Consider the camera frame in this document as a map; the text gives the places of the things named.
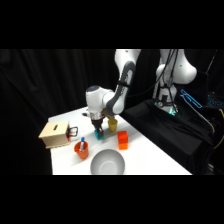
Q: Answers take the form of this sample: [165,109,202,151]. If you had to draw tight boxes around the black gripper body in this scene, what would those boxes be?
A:
[89,111,106,129]

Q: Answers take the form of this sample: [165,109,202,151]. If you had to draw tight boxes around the blue cube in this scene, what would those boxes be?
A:
[94,129,106,141]

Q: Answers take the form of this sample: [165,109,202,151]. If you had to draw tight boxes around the grey bowl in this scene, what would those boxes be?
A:
[90,148,127,176]

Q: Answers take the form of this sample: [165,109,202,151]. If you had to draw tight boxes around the yellow cup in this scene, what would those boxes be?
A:
[107,117,119,133]

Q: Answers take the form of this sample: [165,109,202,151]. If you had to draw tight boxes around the blue marker pen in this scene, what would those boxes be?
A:
[79,136,86,152]

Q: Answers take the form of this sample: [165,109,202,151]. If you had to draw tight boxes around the orange red block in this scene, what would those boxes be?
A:
[116,130,130,151]

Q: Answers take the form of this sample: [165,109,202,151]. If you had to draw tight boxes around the black metal clip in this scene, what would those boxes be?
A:
[66,125,79,141]

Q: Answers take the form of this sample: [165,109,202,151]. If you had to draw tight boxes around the orange cup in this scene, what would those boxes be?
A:
[73,140,91,160]

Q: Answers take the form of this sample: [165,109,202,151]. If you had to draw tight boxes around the wooden slotted box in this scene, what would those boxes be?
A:
[37,120,72,150]

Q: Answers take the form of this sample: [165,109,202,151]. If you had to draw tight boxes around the black cloth covered stand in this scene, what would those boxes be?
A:
[120,98,215,175]

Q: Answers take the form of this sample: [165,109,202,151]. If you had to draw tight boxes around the blue lit device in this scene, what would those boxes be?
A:
[180,88,203,110]

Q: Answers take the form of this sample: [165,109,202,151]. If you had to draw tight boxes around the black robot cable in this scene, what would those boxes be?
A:
[126,49,183,101]

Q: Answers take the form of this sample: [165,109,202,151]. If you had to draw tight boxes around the yellow cable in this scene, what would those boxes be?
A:
[212,108,224,152]

